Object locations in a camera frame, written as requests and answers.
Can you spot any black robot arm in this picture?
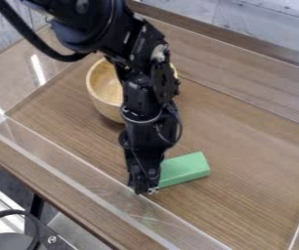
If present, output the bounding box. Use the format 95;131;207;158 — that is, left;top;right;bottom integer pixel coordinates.
0;0;183;194

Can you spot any brown wooden bowl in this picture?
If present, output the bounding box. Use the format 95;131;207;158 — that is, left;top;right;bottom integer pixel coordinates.
85;58;180;125

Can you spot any black table leg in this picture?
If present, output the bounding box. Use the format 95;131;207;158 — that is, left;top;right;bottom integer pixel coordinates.
29;194;45;219

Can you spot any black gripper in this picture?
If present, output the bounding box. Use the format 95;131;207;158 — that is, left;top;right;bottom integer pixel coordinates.
115;49;183;194

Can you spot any metal base bracket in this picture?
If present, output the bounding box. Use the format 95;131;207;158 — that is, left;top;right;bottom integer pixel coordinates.
25;222;79;250

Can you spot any green rectangular block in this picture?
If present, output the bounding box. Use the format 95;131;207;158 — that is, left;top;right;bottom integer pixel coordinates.
159;151;211;188

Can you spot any black cable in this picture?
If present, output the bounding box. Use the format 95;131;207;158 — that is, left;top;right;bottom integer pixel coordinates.
0;209;41;250

